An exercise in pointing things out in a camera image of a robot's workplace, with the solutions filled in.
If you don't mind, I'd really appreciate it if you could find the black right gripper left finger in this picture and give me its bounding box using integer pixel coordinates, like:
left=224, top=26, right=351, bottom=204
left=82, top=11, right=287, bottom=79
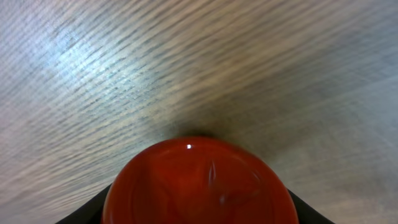
left=56, top=185, right=111, bottom=224

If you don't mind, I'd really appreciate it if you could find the red sauce bottle green cap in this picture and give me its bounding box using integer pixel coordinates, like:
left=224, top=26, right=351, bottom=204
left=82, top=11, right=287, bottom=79
left=101, top=137, right=299, bottom=224

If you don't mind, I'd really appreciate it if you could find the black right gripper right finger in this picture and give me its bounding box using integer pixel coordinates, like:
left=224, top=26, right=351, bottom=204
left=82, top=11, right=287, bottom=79
left=289, top=190, right=334, bottom=224

